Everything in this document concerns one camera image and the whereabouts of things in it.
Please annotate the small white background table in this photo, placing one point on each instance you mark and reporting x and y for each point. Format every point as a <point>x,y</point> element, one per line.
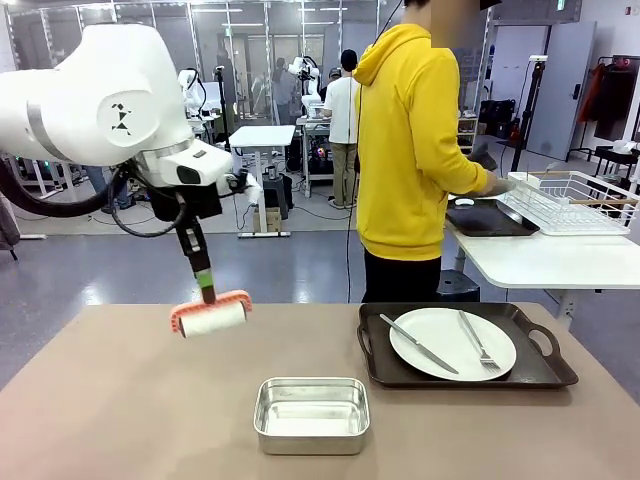
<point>262,135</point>

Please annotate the black storage cases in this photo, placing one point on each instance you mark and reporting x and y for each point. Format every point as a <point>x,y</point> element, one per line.
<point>497,117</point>

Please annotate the background person in white shirt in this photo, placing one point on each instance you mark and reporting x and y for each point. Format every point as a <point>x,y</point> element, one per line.
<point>341,110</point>

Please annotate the grey plastic step stool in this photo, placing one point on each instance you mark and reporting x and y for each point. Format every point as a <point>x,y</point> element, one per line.
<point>277,192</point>

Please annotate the person in yellow hoodie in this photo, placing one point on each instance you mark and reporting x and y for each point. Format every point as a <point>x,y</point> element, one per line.
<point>400,150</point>

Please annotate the clothes rack with garments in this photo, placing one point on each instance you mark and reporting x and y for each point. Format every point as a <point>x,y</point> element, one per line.
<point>607,100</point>

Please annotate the white shoe rack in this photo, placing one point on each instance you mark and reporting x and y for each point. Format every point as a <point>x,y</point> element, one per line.
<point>468,130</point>

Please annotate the person's right hand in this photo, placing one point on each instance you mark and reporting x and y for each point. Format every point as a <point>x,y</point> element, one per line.
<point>501,186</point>

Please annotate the black stool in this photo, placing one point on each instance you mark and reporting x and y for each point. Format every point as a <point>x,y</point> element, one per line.
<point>457,287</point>

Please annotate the dark brown serving tray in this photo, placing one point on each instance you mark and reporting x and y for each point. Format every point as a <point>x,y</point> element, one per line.
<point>535,372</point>
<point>490,222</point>

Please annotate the person's right forearm yellow sleeve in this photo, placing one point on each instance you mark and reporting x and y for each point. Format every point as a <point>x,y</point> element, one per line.
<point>462,175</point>

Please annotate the black tripod stand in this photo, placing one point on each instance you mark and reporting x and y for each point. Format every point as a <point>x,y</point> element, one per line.
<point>535,90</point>

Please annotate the silver table knife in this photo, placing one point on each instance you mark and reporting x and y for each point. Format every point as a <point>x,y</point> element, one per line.
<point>420,345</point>

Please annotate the black cart with tissue box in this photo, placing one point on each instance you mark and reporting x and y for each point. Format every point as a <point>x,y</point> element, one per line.
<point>617,157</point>

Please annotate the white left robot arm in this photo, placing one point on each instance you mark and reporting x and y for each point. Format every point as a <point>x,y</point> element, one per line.
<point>100,75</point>

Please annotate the white side table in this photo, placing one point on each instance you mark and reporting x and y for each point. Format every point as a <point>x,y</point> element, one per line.
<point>550,260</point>

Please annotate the background robot behind glass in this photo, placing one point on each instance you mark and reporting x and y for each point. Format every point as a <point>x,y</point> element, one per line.
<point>305,75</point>

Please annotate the silver fork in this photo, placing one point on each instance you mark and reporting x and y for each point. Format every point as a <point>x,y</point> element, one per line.
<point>479,342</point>

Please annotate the background person in black shirt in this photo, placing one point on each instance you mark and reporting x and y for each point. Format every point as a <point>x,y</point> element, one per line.
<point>107,187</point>

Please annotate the rectangular metal tin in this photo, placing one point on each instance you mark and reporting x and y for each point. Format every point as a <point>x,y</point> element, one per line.
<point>310,445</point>

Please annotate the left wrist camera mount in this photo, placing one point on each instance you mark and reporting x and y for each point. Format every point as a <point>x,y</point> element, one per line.
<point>245,187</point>

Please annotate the cardboard box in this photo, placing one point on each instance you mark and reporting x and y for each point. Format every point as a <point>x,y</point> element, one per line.
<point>267,220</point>

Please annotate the pink lint roller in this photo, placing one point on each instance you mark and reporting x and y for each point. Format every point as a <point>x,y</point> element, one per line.
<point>212,320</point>

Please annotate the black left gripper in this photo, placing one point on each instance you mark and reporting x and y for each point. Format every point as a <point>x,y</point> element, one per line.
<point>185,202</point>

